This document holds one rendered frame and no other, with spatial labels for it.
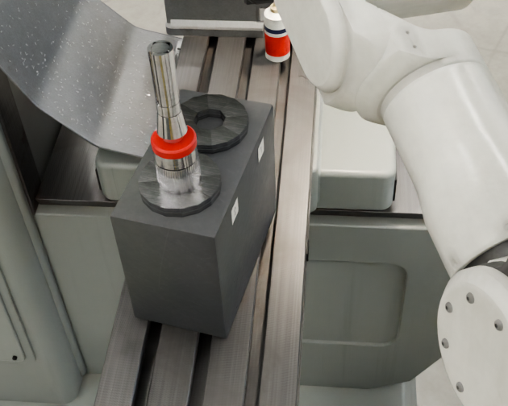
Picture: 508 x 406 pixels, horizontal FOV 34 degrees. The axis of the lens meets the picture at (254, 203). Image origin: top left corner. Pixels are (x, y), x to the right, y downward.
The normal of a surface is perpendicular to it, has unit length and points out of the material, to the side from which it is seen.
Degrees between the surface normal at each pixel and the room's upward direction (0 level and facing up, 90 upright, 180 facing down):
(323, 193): 90
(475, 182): 35
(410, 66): 68
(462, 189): 44
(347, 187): 90
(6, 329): 88
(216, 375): 0
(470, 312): 83
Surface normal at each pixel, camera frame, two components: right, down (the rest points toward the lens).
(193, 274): -0.29, 0.71
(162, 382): -0.04, -0.68
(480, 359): -0.94, 0.19
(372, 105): -0.45, 0.80
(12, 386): -0.10, 0.59
